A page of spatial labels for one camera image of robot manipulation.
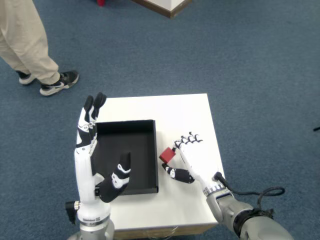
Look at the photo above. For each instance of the white square table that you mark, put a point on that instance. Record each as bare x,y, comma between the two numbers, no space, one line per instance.
165,210

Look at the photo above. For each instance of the black open box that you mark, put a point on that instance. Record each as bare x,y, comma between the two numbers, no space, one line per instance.
142,150

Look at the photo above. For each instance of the black white sneaker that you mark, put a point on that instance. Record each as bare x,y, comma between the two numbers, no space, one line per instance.
59,84
25,78

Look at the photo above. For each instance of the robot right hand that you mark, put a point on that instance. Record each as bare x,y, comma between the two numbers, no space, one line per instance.
197,160

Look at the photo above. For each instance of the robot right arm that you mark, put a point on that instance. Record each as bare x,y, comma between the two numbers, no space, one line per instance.
257,227

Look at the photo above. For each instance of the black left wrist connector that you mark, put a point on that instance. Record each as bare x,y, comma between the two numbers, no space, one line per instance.
71,211

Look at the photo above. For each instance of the small red object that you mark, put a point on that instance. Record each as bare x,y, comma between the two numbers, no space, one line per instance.
101,2

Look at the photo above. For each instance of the small black floor object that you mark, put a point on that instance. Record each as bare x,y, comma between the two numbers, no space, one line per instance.
317,129

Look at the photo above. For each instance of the beige trousers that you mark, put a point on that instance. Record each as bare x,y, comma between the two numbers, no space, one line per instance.
22,37

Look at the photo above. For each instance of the white wood-edged furniture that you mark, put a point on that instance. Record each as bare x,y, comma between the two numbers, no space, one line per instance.
172,6

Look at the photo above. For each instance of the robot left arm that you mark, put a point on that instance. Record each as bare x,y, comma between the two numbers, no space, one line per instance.
96,231

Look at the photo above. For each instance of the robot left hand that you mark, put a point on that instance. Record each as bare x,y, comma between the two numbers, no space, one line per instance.
83,175

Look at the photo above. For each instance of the red cube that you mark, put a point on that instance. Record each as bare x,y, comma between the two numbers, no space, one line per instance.
167,155

